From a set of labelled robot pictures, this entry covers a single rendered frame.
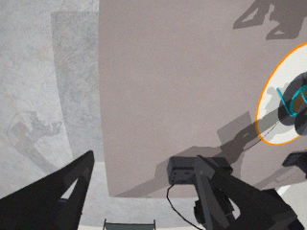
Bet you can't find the turquoise wire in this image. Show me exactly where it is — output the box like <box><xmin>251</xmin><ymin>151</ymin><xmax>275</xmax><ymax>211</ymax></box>
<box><xmin>276</xmin><ymin>85</ymin><xmax>307</xmax><ymax>117</ymax></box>

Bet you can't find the white circular mat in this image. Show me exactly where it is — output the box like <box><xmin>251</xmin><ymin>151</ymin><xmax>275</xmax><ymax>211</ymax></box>
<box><xmin>257</xmin><ymin>45</ymin><xmax>307</xmax><ymax>144</ymax></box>

